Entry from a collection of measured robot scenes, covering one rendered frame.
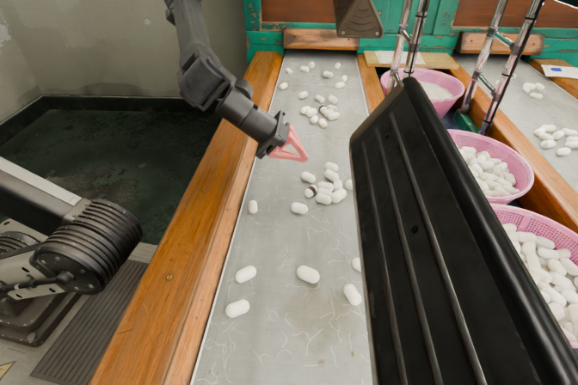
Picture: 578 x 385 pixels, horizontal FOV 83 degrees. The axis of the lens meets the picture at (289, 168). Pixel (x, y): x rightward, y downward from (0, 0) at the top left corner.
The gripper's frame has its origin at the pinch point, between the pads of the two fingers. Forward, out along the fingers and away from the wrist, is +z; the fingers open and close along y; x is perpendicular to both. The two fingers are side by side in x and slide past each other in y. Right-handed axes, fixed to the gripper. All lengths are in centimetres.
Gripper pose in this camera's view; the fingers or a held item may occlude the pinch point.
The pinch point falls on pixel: (303, 157)
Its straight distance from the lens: 67.5
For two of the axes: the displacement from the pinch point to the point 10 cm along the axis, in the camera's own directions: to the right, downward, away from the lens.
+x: -6.3, 5.9, 5.1
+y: 0.8, -6.0, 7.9
